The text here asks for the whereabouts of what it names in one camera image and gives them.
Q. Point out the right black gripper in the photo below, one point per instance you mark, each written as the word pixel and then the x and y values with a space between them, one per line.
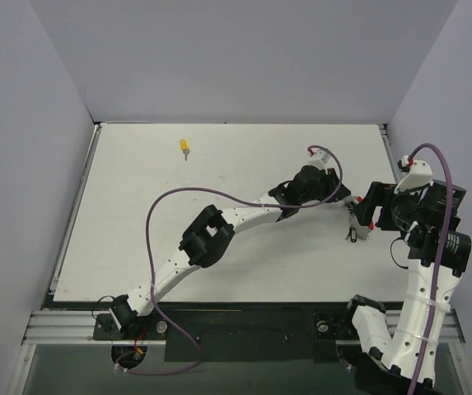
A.
pixel 372 202

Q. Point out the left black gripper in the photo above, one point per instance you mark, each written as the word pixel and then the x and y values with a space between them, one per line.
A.
pixel 330 185

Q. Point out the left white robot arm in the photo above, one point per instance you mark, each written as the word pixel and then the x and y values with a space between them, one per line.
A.
pixel 206 239

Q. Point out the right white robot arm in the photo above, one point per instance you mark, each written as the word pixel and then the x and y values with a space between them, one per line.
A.
pixel 403 361

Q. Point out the yellow tag key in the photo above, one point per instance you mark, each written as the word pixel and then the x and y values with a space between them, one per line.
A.
pixel 184 148

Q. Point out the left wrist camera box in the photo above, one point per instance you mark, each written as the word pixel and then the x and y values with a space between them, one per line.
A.
pixel 318 159

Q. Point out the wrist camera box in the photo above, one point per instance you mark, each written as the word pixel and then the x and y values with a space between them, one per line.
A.
pixel 318 159
pixel 417 173

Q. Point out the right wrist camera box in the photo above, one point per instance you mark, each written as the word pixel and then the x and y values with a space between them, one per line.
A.
pixel 417 173

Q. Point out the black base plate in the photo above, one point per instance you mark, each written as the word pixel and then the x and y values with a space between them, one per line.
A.
pixel 323 332

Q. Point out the aluminium frame rail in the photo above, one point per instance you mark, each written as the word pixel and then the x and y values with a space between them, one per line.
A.
pixel 49 327

